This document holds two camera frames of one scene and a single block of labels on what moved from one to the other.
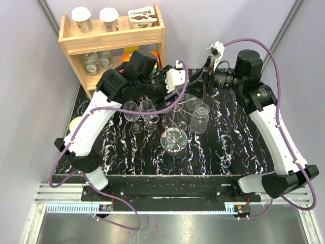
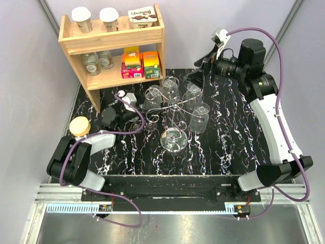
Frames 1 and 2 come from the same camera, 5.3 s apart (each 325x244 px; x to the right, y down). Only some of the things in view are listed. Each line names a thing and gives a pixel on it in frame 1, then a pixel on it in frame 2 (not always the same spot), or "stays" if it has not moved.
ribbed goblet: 199,118 stays
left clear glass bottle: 91,63 stays
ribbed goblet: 179,89 to 153,100
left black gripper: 170,99 to 136,114
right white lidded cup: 109,16 stays
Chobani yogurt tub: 142,17 stays
